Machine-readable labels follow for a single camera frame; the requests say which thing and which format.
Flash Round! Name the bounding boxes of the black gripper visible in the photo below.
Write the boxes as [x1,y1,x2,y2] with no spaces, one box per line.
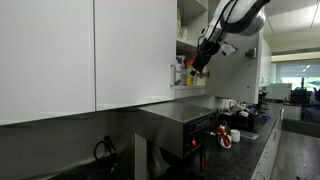
[190,39,222,76]

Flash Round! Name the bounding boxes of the sugar bottle with dark cap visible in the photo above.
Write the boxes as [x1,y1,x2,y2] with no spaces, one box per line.
[175,54,187,87]

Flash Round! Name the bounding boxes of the white cabinet door with lock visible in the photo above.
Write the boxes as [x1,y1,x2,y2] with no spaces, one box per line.
[204,0,262,105]

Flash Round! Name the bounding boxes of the round silver door lock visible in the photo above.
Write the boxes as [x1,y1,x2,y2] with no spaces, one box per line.
[244,48,258,60]

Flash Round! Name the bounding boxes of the metal door hinge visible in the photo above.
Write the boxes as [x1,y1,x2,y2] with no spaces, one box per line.
[196,69,211,80]

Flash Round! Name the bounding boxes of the yellow bottle with orange cap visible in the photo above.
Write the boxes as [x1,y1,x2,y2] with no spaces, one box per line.
[184,59,198,87]

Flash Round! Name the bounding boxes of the small glass jar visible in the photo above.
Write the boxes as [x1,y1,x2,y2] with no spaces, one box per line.
[180,25,189,42]

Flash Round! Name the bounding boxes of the yellow green box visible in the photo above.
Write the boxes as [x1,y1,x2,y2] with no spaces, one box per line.
[176,8,183,38]

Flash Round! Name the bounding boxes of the white napkin box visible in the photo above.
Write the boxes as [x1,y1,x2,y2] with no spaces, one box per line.
[216,98,242,112]

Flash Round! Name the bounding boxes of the black condiment caddy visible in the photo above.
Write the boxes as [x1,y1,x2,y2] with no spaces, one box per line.
[218,108,258,133]

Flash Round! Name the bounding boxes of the stainless steel coffee machine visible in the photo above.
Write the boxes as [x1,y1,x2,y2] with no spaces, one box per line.
[133,101,219,180]

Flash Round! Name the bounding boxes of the black coffee maker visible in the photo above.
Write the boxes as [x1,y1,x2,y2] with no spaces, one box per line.
[258,89,270,109]

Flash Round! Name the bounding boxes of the white cup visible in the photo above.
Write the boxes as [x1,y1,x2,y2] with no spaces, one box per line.
[230,129,241,144]

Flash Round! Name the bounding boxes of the white office partition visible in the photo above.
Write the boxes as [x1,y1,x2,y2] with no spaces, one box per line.
[265,83,293,102]

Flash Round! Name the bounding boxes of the clear plastic container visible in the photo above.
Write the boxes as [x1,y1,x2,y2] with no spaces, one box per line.
[239,130,260,141]

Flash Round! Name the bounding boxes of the dark office furniture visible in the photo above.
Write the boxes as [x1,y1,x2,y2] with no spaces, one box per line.
[289,87,320,123]

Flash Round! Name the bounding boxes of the white base cabinets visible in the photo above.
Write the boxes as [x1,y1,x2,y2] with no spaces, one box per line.
[250,109,285,180]

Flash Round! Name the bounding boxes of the silver cabinet door handle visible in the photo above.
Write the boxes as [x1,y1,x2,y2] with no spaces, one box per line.
[169,64,177,88]

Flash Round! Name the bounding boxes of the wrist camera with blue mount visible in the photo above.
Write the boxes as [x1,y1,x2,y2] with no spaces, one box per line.
[219,41,239,57]

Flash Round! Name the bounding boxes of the black power cable plug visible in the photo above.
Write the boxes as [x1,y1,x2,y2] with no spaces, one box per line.
[93,134,118,166]

